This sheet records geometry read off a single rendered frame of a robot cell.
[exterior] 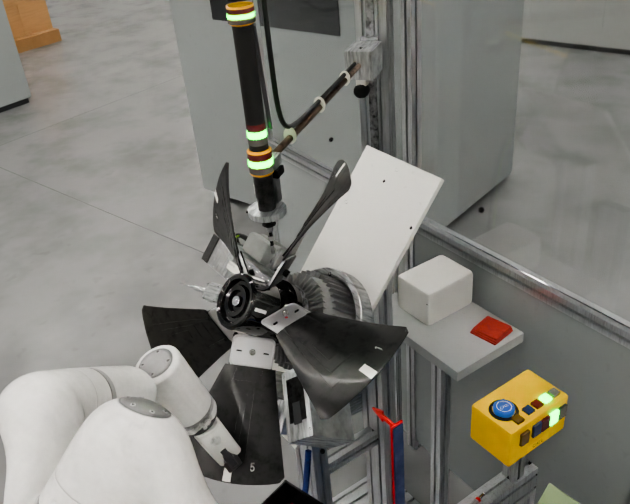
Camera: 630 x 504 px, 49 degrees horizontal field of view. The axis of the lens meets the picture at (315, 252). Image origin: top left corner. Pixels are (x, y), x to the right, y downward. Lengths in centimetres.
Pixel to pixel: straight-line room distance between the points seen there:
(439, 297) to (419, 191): 41
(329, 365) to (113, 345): 230
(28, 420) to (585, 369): 138
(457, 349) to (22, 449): 123
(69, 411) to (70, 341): 272
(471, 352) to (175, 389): 89
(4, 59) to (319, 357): 607
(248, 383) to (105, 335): 217
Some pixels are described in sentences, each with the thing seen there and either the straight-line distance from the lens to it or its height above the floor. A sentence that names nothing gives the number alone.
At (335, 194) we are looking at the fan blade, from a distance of 132.
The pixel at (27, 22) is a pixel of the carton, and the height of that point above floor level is 28.
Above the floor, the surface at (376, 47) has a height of 157.
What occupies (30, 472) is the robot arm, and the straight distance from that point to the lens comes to 85.
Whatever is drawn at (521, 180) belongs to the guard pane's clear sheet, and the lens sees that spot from 178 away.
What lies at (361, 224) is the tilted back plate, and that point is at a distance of 163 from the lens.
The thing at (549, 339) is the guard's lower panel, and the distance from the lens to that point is 191.
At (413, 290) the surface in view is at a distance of 188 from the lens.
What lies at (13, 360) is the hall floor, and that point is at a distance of 362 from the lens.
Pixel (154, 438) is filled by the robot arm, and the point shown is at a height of 153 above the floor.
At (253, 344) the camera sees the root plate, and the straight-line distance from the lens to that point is 146.
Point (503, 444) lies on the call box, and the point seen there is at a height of 103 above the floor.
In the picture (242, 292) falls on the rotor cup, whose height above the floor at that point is 124.
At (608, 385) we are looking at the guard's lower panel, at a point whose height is 82.
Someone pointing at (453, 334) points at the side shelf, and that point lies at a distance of 189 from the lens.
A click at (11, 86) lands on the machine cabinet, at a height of 20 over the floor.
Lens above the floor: 204
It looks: 32 degrees down
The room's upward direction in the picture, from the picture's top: 6 degrees counter-clockwise
